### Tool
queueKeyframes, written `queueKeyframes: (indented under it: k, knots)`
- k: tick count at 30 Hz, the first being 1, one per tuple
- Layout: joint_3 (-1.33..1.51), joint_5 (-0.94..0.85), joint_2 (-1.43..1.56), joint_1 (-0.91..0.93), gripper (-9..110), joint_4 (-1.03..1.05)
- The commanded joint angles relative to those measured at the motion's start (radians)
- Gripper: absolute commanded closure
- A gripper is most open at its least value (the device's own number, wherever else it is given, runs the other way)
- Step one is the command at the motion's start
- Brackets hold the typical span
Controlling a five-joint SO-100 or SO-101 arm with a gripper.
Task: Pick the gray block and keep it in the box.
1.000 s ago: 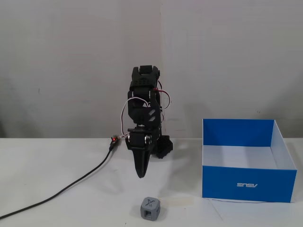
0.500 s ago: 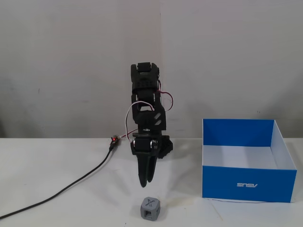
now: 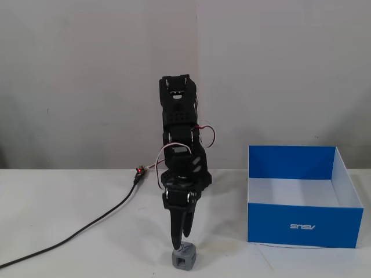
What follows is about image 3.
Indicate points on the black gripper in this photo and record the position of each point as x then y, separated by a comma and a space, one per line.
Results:
177, 199

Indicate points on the gray block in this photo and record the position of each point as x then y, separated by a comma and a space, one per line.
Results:
183, 256

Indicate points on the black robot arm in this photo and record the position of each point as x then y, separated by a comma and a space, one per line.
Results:
179, 116

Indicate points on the blue white cardboard box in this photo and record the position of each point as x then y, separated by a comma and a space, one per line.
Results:
301, 199

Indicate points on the small controller board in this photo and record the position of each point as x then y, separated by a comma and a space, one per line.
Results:
140, 172

